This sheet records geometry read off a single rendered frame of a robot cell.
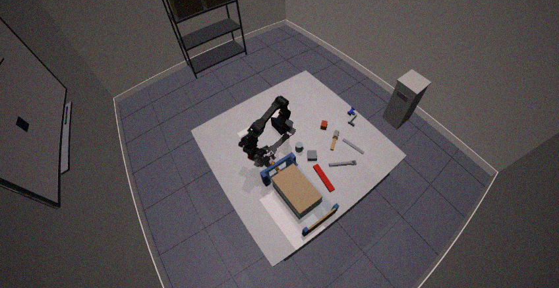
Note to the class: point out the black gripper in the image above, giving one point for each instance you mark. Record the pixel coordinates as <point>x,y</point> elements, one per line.
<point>257,151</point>

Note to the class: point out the red flat bar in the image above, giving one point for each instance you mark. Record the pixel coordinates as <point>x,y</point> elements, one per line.
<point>323,177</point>

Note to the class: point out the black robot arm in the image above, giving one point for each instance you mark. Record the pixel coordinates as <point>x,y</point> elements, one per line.
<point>258,126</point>

